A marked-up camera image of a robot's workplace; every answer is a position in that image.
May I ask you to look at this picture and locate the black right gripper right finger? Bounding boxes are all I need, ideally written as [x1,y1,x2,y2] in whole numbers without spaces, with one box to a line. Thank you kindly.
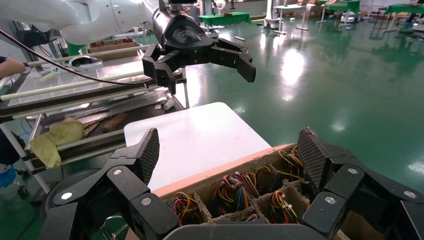
[297,126,424,240]

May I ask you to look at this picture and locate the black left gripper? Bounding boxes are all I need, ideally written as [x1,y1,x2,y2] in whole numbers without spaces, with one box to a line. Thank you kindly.
[141,8,257,96]

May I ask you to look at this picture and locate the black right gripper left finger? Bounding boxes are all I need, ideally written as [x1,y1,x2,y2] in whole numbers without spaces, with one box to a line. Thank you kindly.
[39,127,180,240]

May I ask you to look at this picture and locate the person bare forearm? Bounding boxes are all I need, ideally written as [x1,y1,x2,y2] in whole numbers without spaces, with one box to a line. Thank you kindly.
[0,56,27,80]

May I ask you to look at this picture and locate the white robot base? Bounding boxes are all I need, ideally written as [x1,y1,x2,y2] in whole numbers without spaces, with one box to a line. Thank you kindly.
[263,0,283,30]
[340,11,361,24]

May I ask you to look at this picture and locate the dark round base disc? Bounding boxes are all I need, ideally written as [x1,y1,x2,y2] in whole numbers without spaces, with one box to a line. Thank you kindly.
[40,168,100,221]

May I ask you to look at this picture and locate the table with green cloth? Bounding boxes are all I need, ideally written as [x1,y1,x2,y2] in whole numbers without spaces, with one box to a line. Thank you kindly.
[198,11,253,28]
[383,3,424,33]
[317,0,362,25]

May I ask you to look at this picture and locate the brown wood piece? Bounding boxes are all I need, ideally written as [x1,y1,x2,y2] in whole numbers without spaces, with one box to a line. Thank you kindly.
[101,112,129,132]

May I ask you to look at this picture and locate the yellow cloth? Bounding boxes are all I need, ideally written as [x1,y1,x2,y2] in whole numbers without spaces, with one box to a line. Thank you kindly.
[29,117,85,169]

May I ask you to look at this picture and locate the cardboard box with parts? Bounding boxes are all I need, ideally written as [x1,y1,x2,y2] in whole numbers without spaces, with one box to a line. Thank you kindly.
[86,37,140,62]

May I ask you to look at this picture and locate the clear acrylic sheet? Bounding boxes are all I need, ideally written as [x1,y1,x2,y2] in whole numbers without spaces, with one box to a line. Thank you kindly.
[8,59,148,107]

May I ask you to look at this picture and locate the white fiberglass rod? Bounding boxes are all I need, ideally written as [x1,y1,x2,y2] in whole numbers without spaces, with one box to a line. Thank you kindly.
[0,70,147,102]
[23,44,151,68]

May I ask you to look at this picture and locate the metal shelf cart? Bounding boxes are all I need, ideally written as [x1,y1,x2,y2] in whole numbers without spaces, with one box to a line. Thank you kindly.
[0,43,191,195]

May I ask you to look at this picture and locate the white VR headset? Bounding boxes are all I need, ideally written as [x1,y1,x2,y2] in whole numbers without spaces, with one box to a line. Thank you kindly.
[67,55,105,74]

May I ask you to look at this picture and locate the divided cardboard box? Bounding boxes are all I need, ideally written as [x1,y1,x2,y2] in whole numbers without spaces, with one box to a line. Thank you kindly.
[152,143,385,240]

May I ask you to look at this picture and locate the stacked cardboard boxes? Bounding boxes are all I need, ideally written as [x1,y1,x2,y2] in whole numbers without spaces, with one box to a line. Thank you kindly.
[296,0,327,19]

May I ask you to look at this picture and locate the white VR controller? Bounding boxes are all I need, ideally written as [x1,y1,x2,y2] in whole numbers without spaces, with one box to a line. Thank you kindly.
[39,66,63,82]

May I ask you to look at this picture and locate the power supply colored wire bundle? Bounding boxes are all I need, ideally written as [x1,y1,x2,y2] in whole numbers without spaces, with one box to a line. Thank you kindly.
[277,146,306,182]
[168,191,202,227]
[268,189,300,225]
[211,171,261,218]
[254,165,277,186]

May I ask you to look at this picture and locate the white frame table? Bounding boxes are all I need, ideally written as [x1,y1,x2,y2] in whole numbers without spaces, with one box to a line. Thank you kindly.
[273,3,310,36]

